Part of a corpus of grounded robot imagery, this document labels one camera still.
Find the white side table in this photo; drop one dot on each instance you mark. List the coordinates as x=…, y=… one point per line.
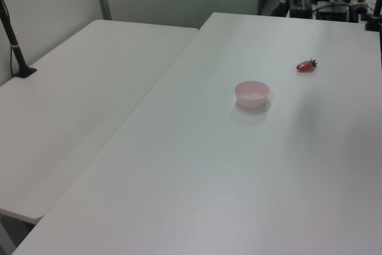
x=74, y=102

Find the black electronics box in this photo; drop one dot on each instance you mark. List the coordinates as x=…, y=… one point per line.
x=331, y=14

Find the pink plastic bowl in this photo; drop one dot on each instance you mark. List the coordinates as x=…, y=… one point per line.
x=252, y=102

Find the black clamped camera pole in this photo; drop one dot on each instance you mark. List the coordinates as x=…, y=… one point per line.
x=373, y=23

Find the red strawberry with green leaves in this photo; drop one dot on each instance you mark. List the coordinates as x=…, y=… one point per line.
x=304, y=66

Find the grey box with black knob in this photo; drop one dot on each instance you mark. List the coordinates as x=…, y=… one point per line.
x=361, y=5

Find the black camera pole with base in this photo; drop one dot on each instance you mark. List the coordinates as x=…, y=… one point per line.
x=21, y=58

